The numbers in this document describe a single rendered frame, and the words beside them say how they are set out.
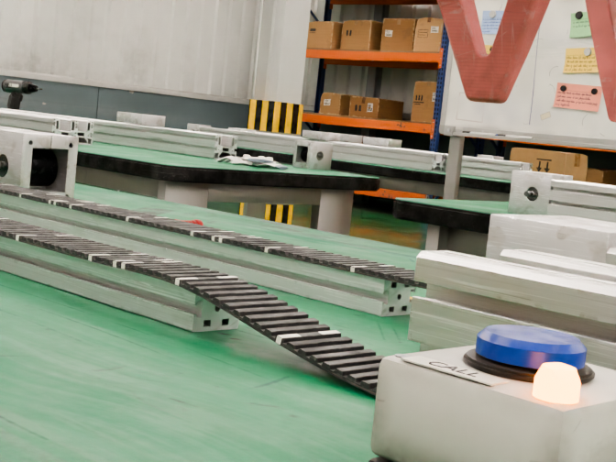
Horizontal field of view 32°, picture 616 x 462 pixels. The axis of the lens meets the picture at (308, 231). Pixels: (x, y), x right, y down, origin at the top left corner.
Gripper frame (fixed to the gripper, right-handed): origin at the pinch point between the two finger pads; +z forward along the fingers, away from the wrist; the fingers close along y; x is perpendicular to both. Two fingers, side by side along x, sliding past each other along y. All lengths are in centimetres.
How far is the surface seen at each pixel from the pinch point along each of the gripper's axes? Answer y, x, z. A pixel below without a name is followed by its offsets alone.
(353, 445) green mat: 2.1, 9.9, 16.3
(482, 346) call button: -1.9, 1.0, 9.5
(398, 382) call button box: -4.1, 2.9, 11.1
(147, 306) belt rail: 11.0, 37.0, 15.6
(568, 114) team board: 296, 176, -11
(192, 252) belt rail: 31, 56, 15
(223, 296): 10.9, 29.3, 13.5
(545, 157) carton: 400, 247, 6
